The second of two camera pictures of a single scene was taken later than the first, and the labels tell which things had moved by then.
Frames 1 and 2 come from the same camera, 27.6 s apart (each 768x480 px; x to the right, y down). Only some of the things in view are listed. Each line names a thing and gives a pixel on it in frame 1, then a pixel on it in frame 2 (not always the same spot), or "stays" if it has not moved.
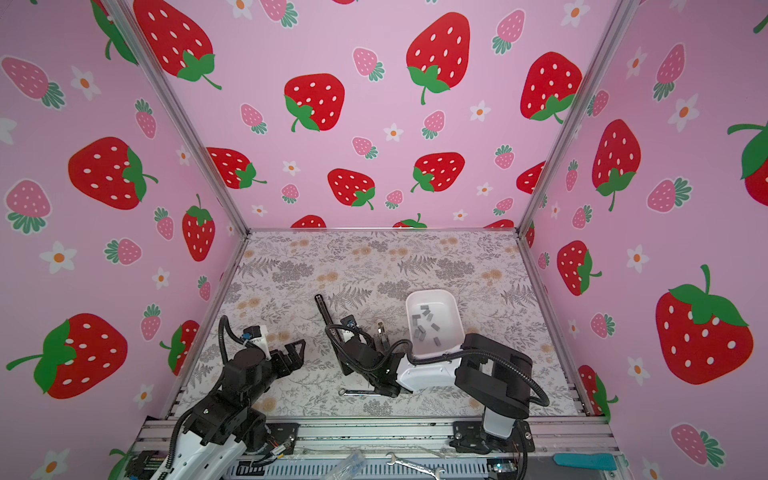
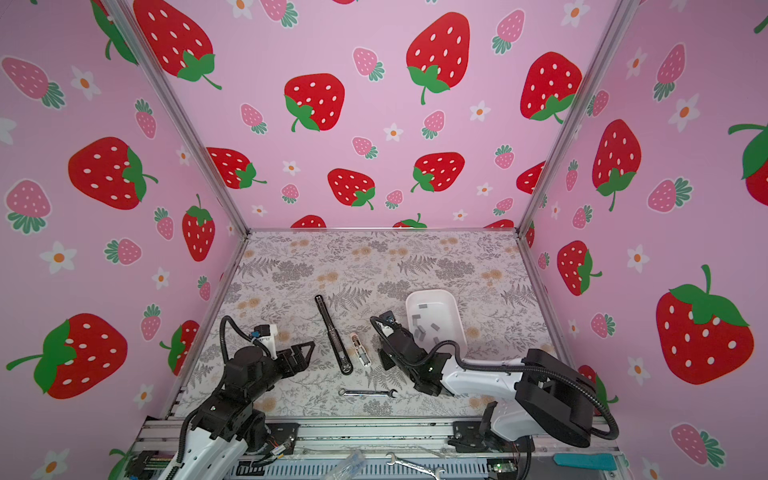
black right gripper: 369,343 to 382,356
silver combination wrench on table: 358,393 stays
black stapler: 334,337 stays
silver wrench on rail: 434,472 stays
